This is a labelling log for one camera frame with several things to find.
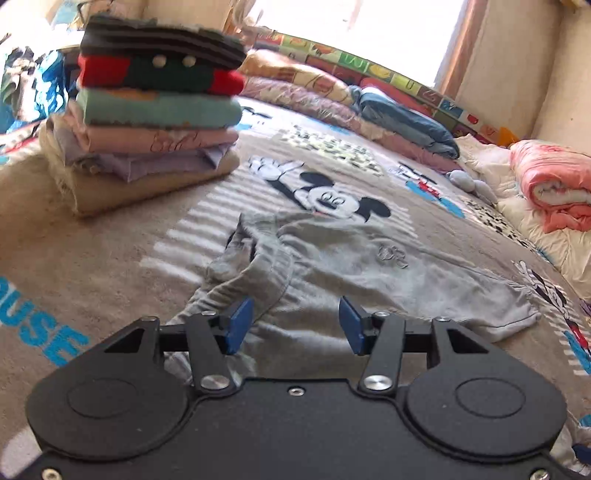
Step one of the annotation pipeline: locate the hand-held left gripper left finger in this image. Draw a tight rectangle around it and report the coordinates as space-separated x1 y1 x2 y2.
83 296 254 400

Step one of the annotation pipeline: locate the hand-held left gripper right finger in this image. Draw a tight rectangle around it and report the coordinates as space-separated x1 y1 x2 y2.
338 295 509 398

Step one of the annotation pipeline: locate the grey garment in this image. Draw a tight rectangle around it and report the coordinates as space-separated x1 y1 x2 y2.
164 210 542 384

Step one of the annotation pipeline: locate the stack of folded clothes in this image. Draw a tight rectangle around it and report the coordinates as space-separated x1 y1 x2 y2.
39 14 247 217

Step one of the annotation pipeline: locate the pile of assorted clothes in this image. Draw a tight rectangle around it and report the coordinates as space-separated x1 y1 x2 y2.
0 0 81 134

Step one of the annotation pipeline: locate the cartoon mouse printed blanket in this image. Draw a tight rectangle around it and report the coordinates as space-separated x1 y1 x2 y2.
0 99 591 462

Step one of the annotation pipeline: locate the light blue plush toy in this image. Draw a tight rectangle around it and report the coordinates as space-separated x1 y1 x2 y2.
445 169 499 206

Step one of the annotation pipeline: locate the blue folded blanket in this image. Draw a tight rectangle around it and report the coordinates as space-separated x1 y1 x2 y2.
353 85 460 160

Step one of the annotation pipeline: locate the white pillow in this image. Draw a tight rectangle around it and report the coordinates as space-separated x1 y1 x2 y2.
455 134 522 204

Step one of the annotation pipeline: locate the cream quilt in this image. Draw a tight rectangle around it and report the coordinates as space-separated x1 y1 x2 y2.
496 198 591 301

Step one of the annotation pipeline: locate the purple quilt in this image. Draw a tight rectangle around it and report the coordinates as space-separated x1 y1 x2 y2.
238 76 462 174

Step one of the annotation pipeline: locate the pink rolled quilt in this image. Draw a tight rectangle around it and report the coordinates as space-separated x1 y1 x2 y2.
509 139 591 234

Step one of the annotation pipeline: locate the yellow floral pillow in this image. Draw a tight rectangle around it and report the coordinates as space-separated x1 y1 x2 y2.
238 48 358 109

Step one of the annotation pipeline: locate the colourful alphabet foam mat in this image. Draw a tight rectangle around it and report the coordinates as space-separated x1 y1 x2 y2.
252 30 520 148

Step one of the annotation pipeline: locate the window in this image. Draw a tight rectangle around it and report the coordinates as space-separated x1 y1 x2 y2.
249 0 472 88

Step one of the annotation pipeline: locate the white lace curtain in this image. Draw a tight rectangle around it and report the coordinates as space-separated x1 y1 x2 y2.
226 0 264 38

